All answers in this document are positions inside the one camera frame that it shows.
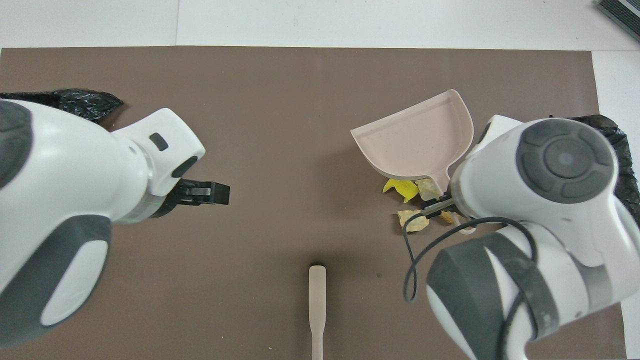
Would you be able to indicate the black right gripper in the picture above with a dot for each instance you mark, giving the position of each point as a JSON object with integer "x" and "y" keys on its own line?
{"x": 446, "y": 205}

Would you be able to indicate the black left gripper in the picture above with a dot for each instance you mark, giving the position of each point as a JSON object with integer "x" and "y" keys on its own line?
{"x": 185, "y": 200}

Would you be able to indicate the orange brown foam chunk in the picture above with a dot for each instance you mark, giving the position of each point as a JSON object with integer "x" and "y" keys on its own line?
{"x": 446, "y": 217}

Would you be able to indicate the beige foam chunk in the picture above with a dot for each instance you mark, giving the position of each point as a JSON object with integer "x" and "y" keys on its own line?
{"x": 427, "y": 189}
{"x": 417, "y": 225}

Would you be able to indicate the yellow sponge piece notched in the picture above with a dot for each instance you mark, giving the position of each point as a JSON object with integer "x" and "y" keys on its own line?
{"x": 405, "y": 189}

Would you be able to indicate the beige plastic dustpan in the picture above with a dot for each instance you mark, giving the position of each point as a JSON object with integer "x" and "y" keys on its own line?
{"x": 415, "y": 140}

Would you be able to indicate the beige hand brush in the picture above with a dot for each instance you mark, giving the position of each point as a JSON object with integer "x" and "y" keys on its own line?
{"x": 317, "y": 290}

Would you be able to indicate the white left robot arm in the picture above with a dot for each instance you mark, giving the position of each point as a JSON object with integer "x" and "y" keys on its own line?
{"x": 65, "y": 175}

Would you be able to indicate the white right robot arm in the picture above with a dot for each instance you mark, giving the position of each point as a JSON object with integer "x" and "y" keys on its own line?
{"x": 550, "y": 200}

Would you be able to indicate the black trash bag over pink bin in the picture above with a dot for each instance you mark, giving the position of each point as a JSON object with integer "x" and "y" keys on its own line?
{"x": 85, "y": 102}

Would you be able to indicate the black trash bag lined bin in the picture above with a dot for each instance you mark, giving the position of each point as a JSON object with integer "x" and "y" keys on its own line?
{"x": 631, "y": 190}

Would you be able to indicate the brown table mat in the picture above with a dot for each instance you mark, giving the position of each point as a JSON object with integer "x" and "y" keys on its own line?
{"x": 300, "y": 75}

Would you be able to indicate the dark grey ribbed box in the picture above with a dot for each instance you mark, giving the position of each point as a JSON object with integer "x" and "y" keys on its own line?
{"x": 622, "y": 12}

